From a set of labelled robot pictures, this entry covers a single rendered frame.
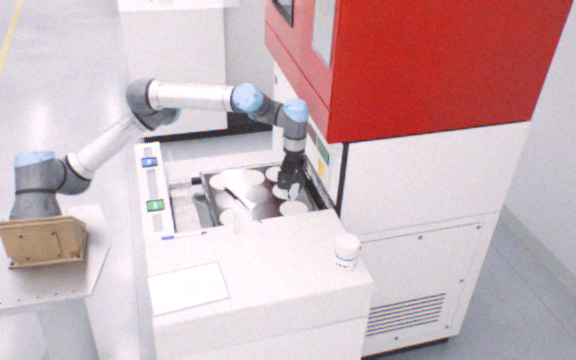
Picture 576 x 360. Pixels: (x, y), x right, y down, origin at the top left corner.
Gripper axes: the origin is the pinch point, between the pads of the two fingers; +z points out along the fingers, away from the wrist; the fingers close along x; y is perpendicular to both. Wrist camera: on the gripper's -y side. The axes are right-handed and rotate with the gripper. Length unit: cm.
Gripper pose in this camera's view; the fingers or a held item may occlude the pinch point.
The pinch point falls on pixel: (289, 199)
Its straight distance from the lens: 180.5
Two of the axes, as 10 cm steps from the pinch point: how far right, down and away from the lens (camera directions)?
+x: -9.7, -1.8, 1.7
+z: -0.6, 8.2, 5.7
